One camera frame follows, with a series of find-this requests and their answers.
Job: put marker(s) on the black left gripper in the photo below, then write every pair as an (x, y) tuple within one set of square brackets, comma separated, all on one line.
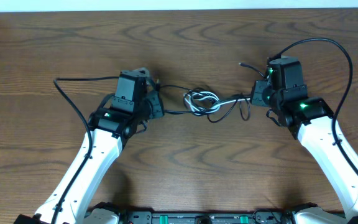
[(159, 111)]

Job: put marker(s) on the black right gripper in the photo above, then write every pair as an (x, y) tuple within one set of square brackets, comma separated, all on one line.
[(260, 86)]

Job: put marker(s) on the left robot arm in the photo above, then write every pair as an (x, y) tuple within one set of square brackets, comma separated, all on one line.
[(108, 129)]

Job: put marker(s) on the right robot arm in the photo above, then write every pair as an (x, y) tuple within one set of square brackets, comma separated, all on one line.
[(311, 122)]

